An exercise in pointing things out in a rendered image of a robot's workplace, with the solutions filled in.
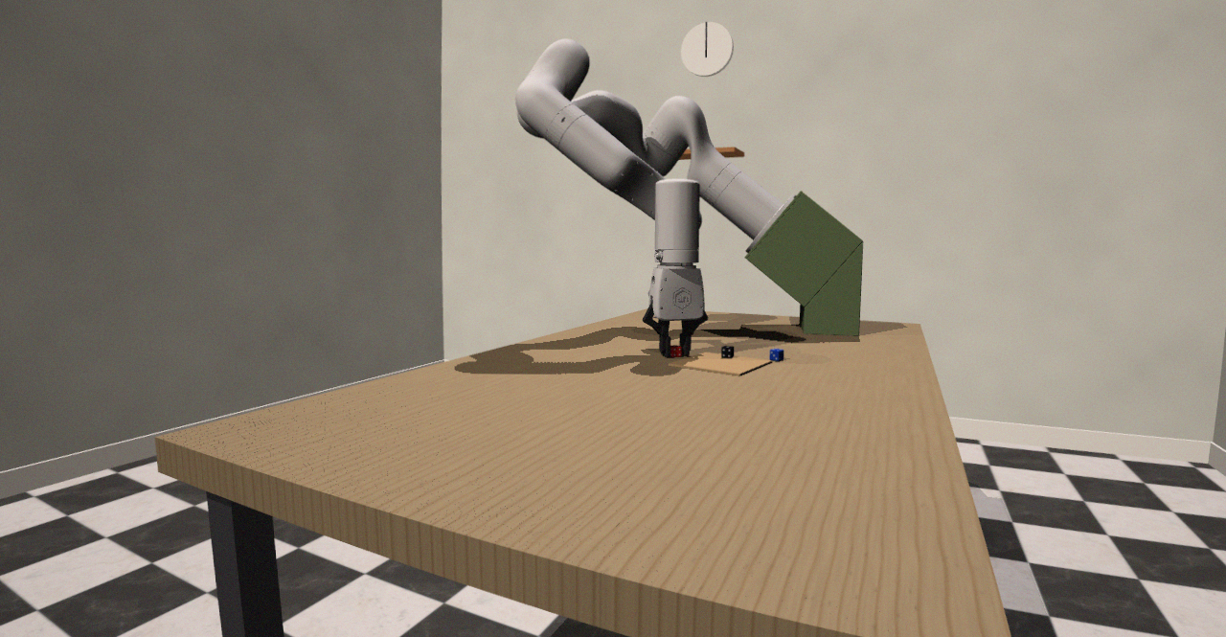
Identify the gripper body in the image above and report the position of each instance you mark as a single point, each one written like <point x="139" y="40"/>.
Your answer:
<point x="677" y="293"/>

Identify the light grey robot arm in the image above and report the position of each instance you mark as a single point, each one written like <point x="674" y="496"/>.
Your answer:
<point x="630" y="168"/>

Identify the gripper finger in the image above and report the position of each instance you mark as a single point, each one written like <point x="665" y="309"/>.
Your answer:
<point x="688" y="327"/>
<point x="662" y="328"/>

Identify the tan flat mat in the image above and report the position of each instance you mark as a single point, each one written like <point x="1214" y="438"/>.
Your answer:
<point x="713" y="362"/>

